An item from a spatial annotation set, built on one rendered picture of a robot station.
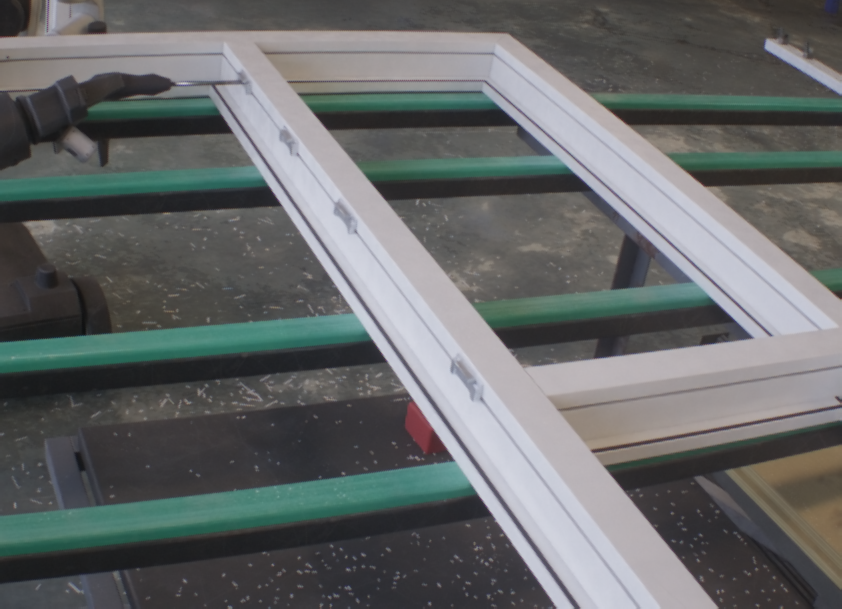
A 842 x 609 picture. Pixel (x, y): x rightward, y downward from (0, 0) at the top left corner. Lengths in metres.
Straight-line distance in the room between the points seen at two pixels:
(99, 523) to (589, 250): 2.62
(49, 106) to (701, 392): 0.83
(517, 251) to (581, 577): 2.45
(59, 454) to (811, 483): 0.92
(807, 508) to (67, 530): 0.92
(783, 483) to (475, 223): 2.04
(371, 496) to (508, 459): 0.11
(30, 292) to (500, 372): 1.58
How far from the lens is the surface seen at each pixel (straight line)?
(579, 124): 1.67
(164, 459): 1.46
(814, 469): 1.61
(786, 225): 3.97
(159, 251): 3.11
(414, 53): 1.82
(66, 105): 1.50
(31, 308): 2.48
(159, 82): 1.57
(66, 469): 1.49
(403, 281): 1.17
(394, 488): 1.01
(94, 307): 2.52
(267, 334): 1.18
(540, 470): 0.97
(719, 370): 1.14
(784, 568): 1.95
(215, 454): 1.47
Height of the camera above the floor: 1.49
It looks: 28 degrees down
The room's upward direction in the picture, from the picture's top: 9 degrees clockwise
